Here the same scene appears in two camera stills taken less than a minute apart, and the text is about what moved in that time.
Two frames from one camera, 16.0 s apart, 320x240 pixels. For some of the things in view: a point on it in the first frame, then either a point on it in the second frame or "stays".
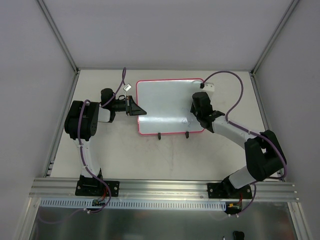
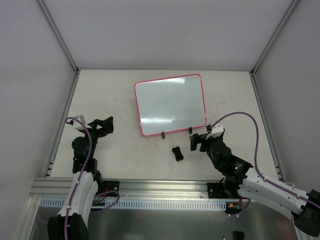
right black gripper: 200,100 -> 202,142
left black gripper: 128,105 -> 97,127
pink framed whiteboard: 167,102 stays
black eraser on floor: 238,235 stays
